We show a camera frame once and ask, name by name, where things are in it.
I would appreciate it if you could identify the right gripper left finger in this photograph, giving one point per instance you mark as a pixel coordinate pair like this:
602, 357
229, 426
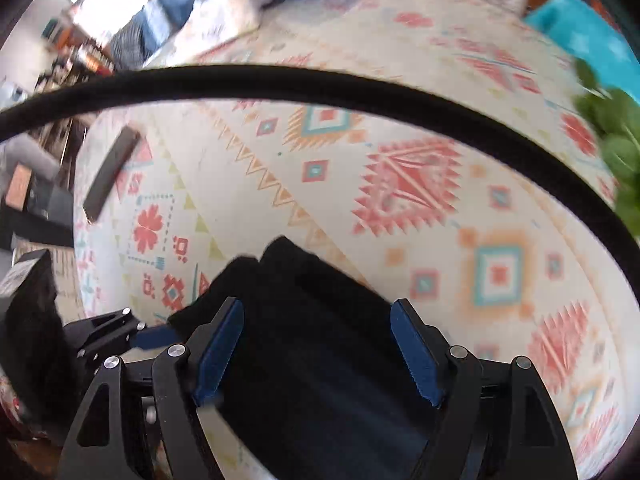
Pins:
107, 439

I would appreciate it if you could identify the black pants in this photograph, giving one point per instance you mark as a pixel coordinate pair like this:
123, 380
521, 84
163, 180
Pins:
316, 387

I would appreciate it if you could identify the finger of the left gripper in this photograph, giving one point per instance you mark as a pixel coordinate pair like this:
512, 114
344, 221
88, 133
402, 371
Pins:
156, 337

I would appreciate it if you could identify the turquoise star covered chair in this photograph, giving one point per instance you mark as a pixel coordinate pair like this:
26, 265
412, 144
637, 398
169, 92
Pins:
580, 31

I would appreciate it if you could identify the white tissue pack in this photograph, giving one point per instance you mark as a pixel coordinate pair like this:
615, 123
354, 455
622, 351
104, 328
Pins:
212, 24

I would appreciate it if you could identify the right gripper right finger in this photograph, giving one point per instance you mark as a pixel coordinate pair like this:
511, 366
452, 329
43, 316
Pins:
493, 420

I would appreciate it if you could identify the blue clothes pile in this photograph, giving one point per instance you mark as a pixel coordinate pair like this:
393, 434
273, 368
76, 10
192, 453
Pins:
147, 31

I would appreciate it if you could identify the patterned tablecloth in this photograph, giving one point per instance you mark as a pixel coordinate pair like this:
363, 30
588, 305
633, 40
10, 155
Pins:
483, 254

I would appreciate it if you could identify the green leafy vegetable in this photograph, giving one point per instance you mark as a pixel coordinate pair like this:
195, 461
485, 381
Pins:
614, 116

